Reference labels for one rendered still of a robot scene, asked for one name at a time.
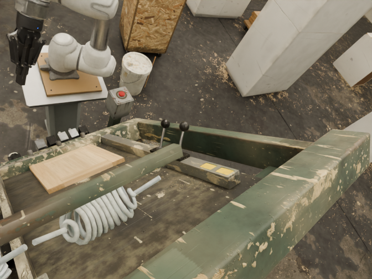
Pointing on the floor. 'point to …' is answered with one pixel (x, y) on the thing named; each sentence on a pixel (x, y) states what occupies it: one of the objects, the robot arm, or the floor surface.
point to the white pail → (135, 72)
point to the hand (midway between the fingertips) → (21, 74)
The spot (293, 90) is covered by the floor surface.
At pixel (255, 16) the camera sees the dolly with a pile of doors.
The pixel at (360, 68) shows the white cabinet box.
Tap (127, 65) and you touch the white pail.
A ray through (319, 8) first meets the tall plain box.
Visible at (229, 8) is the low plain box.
